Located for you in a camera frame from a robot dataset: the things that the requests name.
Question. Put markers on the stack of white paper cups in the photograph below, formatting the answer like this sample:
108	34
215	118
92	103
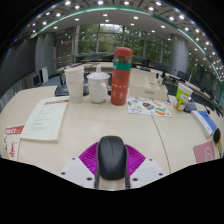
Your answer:
75	85

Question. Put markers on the green printed paper cup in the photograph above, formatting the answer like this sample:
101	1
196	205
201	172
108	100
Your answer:
181	98

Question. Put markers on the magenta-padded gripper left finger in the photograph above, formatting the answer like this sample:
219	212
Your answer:
87	157

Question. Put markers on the black microphone base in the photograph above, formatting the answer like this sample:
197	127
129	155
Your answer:
61	90

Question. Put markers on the ceiling lights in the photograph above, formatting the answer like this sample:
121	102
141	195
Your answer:
126	3

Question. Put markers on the black computer mouse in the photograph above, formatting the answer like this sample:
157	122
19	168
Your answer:
112	158

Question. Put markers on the colourful sticker sheet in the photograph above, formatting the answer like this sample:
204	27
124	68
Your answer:
148	107

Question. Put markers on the white lidded mug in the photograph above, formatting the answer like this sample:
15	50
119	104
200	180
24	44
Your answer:
97	88

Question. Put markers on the black conference microphone console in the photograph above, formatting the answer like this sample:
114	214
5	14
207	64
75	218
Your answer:
190	107

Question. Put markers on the pink mouse pad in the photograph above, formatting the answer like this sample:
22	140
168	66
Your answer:
204	152

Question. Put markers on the red and white leaflet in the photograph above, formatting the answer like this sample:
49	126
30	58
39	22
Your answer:
12	143

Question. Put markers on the dark office chairs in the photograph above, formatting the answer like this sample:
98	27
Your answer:
160	66

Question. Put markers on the cream cardboard box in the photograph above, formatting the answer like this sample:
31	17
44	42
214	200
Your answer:
146	90

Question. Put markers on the red bottle with green band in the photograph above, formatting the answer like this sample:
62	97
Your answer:
121	80

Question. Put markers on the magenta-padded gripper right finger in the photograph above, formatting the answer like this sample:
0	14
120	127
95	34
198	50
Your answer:
136	158

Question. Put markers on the blue and white book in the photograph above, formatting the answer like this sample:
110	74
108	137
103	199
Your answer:
204	122

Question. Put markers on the cream booklet with red title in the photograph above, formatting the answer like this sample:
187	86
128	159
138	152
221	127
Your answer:
45	118

